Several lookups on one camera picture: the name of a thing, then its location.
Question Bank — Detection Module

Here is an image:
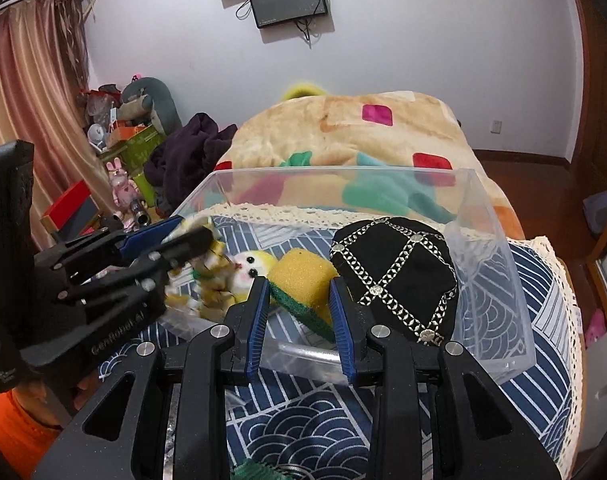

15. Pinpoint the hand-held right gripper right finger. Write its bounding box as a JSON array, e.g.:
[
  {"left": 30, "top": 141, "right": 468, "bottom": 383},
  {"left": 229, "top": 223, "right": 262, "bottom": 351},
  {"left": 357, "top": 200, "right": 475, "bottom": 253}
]
[{"left": 328, "top": 276, "right": 561, "bottom": 480}]

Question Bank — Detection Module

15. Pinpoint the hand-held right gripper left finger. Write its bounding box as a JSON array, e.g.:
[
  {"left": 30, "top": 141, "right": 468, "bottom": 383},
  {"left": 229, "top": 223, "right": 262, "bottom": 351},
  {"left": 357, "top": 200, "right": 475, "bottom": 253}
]
[{"left": 33, "top": 277, "right": 271, "bottom": 480}]

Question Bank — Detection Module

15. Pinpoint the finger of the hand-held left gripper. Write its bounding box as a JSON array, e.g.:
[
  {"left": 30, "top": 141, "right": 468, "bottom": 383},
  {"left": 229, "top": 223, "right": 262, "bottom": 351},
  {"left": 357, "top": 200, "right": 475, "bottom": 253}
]
[
  {"left": 36, "top": 215, "right": 185, "bottom": 281},
  {"left": 66, "top": 227, "right": 217, "bottom": 307}
]

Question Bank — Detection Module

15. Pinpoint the yellow sponge with green pad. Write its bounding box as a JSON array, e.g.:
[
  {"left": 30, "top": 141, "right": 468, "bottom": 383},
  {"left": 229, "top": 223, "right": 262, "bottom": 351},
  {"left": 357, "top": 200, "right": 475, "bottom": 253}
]
[{"left": 267, "top": 248, "right": 350, "bottom": 341}]

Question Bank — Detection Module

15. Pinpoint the clear plastic storage box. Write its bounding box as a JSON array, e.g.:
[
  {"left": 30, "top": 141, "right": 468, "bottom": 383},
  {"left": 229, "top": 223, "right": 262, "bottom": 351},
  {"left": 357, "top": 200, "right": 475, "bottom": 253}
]
[{"left": 160, "top": 167, "right": 537, "bottom": 373}]

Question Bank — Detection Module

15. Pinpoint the silver cylindrical device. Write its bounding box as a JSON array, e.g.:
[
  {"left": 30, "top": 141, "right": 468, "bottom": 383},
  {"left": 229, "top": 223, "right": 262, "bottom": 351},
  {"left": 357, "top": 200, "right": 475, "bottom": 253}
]
[{"left": 127, "top": 198, "right": 152, "bottom": 227}]

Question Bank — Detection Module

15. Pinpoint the white and yellow plush toy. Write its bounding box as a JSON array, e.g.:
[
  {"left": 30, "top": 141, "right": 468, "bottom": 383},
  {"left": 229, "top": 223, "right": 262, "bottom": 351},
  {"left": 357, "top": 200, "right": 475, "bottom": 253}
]
[{"left": 230, "top": 251, "right": 277, "bottom": 306}]

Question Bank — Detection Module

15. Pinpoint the pink rabbit toy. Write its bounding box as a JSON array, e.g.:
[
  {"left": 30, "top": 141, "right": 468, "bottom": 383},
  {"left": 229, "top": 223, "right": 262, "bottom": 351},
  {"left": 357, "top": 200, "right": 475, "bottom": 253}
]
[{"left": 106, "top": 158, "right": 139, "bottom": 207}]

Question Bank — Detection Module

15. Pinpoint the black cap with silver studs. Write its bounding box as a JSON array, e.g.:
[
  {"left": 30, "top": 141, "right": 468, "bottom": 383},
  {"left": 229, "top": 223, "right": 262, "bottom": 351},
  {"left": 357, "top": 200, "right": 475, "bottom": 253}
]
[{"left": 329, "top": 216, "right": 459, "bottom": 346}]

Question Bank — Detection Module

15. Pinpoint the green box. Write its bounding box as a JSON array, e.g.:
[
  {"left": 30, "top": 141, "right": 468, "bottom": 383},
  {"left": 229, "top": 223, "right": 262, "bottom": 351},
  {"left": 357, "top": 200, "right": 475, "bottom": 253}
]
[{"left": 100, "top": 127, "right": 168, "bottom": 207}]

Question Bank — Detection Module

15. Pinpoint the red box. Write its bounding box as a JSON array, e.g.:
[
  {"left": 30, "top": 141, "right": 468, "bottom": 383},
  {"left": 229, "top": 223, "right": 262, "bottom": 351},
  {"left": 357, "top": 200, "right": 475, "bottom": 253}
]
[{"left": 42, "top": 180, "right": 102, "bottom": 242}]

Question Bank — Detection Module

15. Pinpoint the dark purple clothing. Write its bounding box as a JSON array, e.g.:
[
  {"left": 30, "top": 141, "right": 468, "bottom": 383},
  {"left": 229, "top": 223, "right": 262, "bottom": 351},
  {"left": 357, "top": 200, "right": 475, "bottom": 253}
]
[{"left": 143, "top": 112, "right": 239, "bottom": 214}]

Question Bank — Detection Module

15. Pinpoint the orange box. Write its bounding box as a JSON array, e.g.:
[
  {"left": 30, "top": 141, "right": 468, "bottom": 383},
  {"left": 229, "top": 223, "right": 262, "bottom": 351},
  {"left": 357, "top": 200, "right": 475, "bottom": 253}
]
[{"left": 105, "top": 125, "right": 145, "bottom": 149}]

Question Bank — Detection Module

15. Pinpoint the blue patterned lace-edged cloth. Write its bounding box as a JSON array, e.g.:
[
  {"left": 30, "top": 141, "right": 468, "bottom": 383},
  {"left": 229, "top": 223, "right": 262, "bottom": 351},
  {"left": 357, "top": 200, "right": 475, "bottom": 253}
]
[{"left": 96, "top": 212, "right": 584, "bottom": 480}]

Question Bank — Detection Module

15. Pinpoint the orange cloth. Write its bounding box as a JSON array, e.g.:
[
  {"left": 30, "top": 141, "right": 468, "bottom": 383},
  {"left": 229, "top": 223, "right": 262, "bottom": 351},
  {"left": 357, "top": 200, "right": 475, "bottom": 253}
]
[{"left": 0, "top": 389, "right": 65, "bottom": 480}]

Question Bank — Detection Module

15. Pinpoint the grey-green dinosaur plush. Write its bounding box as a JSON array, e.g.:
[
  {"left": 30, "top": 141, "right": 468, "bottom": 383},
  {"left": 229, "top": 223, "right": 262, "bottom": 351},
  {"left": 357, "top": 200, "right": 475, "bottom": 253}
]
[{"left": 118, "top": 76, "right": 183, "bottom": 134}]

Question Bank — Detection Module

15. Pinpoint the green scouring pad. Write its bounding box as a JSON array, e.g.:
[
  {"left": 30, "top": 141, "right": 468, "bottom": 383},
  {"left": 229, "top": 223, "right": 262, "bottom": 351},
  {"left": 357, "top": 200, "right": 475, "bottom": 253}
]
[{"left": 232, "top": 462, "right": 280, "bottom": 480}]

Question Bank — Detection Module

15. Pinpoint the striped pink curtain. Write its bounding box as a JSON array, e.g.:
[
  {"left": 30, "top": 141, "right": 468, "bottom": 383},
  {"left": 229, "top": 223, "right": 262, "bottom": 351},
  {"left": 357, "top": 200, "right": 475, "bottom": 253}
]
[{"left": 0, "top": 0, "right": 115, "bottom": 252}]

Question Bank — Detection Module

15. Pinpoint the beige blanket with coloured squares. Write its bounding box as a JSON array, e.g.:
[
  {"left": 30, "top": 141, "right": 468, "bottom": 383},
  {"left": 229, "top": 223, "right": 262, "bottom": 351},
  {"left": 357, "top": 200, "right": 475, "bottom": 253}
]
[{"left": 215, "top": 91, "right": 527, "bottom": 242}]

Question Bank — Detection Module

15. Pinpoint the yellow-green plush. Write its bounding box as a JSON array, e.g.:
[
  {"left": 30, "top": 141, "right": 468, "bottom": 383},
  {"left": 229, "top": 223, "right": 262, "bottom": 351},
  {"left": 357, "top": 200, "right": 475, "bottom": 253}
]
[{"left": 282, "top": 80, "right": 330, "bottom": 102}]

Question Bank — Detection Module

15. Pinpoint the pink slipper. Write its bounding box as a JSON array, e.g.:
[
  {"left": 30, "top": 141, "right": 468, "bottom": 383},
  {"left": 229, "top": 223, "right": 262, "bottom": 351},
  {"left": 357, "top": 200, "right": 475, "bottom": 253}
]
[{"left": 585, "top": 309, "right": 607, "bottom": 347}]

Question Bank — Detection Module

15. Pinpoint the grey plastic tub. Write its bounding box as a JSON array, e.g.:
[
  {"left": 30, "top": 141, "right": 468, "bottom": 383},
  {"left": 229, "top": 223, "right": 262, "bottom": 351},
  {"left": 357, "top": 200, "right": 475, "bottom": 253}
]
[{"left": 582, "top": 186, "right": 607, "bottom": 237}]

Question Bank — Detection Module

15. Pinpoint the black screen cable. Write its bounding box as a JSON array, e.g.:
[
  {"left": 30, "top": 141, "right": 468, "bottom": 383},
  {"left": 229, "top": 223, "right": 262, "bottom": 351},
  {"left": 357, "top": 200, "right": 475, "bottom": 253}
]
[{"left": 294, "top": 16, "right": 320, "bottom": 45}]

